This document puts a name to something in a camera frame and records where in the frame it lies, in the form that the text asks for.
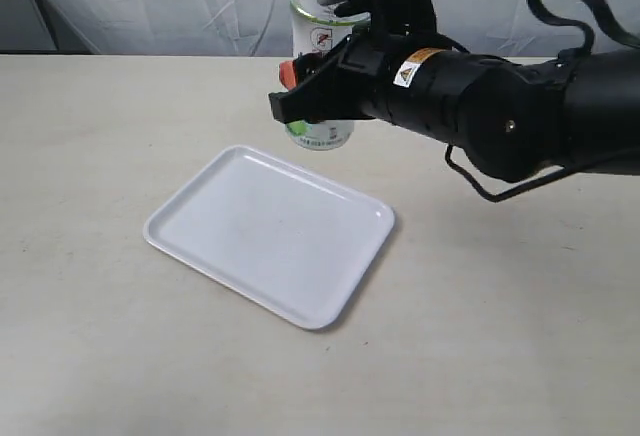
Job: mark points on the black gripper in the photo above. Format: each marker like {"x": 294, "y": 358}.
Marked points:
{"x": 410, "y": 82}

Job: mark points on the clear plastic water bottle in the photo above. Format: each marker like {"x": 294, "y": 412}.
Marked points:
{"x": 316, "y": 29}

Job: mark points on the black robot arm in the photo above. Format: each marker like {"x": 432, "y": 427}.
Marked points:
{"x": 511, "y": 120}

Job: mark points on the white rectangular plastic tray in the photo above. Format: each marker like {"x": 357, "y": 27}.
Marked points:
{"x": 284, "y": 237}

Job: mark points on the white backdrop cloth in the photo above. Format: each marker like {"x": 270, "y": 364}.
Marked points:
{"x": 150, "y": 1}

